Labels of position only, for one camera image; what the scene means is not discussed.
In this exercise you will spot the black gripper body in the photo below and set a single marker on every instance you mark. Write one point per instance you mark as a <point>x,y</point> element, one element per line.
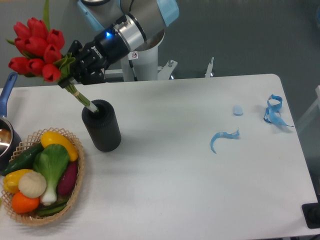
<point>106,49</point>

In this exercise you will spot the yellow bell pepper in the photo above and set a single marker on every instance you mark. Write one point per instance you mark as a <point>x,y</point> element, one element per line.
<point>11,180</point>

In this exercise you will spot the white object right edge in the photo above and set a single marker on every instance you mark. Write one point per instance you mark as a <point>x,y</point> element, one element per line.
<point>310,114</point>

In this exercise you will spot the green cucumber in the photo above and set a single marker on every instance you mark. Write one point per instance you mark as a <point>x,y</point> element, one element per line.
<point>24,160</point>

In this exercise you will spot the curled blue tape strip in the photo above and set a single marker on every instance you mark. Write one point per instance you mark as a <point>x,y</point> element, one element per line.
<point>223,134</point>

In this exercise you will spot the orange fruit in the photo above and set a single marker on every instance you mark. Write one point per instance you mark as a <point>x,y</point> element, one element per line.
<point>22,204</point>

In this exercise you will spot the white metal base frame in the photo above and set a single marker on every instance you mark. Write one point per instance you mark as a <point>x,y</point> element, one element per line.
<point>163,72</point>

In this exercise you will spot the blue handled saucepan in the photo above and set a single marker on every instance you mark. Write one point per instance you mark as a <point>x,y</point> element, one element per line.
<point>9,138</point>

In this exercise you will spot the purple sweet potato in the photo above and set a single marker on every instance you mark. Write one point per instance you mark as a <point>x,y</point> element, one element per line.
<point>68,180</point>

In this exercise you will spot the white garlic bulb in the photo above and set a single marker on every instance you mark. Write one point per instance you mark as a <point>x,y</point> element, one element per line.
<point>32,184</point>

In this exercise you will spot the dark grey ribbed vase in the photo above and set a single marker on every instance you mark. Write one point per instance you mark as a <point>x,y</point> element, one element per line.
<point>102,126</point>

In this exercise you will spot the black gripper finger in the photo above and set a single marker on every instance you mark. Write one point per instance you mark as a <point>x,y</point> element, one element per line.
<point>64,83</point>
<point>75,50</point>

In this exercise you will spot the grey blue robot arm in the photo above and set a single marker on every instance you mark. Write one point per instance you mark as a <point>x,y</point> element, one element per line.
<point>140,21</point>

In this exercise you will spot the green bok choy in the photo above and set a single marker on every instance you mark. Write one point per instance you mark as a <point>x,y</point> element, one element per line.
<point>51,163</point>

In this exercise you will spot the woven wicker basket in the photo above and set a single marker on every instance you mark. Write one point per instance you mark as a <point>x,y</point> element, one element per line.
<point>32,219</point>

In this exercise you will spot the tangled blue ribbon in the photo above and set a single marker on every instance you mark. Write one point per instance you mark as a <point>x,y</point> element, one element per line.
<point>272,113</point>

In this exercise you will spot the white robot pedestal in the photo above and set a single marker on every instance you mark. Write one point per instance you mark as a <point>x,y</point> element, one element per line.
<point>142,63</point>

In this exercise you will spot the black device at edge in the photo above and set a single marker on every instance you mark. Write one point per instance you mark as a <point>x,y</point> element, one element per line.
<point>311,212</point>

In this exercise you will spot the red tulip bouquet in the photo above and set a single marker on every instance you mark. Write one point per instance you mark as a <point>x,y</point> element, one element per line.
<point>40,48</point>

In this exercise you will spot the green bean pods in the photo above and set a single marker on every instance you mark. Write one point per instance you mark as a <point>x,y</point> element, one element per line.
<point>53,209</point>

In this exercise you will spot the small blue tape piece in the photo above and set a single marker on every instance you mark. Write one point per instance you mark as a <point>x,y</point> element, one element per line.
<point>237,110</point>

